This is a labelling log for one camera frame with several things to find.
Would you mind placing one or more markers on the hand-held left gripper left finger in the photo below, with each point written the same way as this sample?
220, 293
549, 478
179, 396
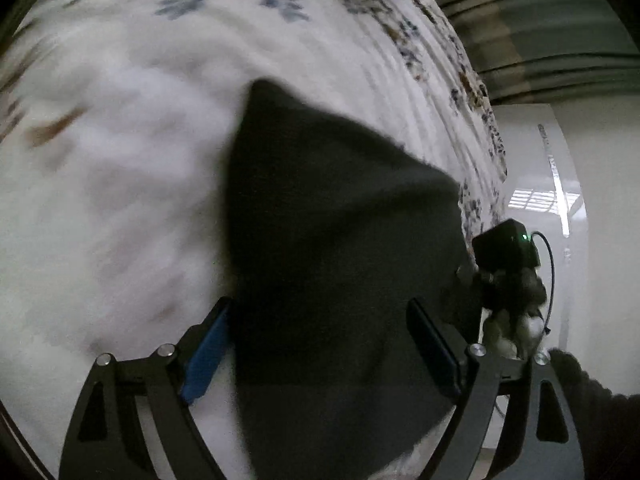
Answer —
205, 360

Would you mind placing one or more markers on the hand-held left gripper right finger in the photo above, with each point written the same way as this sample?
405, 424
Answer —
435, 355

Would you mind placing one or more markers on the dark striped sweater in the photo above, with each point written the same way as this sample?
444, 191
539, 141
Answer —
340, 210

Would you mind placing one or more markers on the person's right forearm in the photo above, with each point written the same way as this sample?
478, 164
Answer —
605, 425

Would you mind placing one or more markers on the person's right hand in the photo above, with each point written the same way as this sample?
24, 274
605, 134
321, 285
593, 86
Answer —
522, 310

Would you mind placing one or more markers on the white headboard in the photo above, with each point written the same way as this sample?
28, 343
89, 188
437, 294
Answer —
600, 260

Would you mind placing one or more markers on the bed with floral sheet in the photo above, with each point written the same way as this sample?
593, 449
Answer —
125, 185

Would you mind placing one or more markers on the wide grey-green curtain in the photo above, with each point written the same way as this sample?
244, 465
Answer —
550, 20

